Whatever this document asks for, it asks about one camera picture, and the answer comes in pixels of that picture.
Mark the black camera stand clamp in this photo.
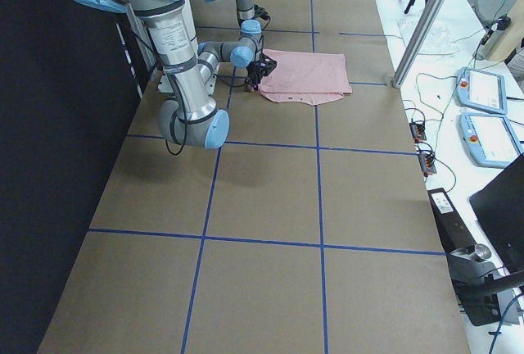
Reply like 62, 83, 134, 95
446, 247, 523, 327

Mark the clear plastic bag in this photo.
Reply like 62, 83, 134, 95
398, 17, 458, 56

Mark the orange circuit board near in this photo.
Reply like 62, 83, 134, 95
418, 150, 436, 178

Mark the orange circuit board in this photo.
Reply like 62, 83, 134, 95
409, 120, 427, 143
418, 150, 436, 178

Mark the pink Snoopy t-shirt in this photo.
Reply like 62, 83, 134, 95
259, 49, 352, 106

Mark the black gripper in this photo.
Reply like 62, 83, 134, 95
245, 53, 278, 92
253, 4, 270, 20

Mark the aluminium frame post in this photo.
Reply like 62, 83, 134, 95
391, 0, 445, 89

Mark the brown paper table cover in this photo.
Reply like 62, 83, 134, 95
39, 0, 469, 353

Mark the black laptop lid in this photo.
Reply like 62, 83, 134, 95
469, 156, 523, 272

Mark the orange circuit board far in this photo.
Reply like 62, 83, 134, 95
409, 120, 427, 143

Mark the blue teach pendant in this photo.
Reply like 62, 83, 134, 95
456, 67, 508, 115
458, 113, 523, 169

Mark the blue teach pendant near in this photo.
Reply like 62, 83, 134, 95
458, 113, 523, 169

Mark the black box with label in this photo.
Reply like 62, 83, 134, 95
427, 188, 476, 253

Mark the blue teach pendant far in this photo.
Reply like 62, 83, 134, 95
456, 67, 508, 115

